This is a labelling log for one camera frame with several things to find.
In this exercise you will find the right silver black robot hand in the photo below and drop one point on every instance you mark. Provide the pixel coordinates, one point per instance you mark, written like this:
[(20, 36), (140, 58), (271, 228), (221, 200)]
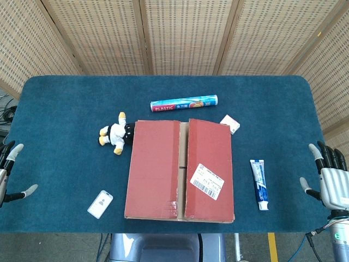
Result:
[(334, 188)]

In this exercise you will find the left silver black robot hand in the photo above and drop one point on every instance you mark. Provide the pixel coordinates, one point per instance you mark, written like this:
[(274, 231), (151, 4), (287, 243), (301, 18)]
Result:
[(3, 177)]

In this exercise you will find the red cardboard box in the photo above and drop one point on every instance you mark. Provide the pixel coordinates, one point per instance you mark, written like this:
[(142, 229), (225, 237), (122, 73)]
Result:
[(152, 163)]

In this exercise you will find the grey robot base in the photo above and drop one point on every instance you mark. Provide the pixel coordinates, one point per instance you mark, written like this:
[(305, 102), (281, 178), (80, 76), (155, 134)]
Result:
[(163, 248)]

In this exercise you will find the blue white toothpaste tube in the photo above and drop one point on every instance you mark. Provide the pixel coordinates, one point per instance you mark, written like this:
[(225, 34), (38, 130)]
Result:
[(260, 185)]

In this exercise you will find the teal table cloth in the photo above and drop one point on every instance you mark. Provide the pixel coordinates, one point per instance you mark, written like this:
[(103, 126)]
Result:
[(68, 122)]

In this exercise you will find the white ID card holder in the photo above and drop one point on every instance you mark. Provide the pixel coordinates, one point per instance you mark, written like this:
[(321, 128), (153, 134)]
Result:
[(99, 204)]

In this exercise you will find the white black plush toy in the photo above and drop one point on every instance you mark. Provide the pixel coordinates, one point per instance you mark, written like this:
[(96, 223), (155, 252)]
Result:
[(115, 133)]

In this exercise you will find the small pink white box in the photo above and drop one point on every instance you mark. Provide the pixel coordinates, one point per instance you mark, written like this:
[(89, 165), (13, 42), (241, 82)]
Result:
[(230, 124)]

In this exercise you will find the blue plastic wrap roll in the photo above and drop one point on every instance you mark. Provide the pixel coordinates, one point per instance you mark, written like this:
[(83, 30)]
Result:
[(182, 103)]

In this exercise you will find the wicker folding screen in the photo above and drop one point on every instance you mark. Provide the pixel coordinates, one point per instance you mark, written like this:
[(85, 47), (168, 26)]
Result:
[(185, 35)]

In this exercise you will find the silver metal post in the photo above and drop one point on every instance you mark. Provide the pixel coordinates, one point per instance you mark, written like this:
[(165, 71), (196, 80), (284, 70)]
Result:
[(237, 245)]

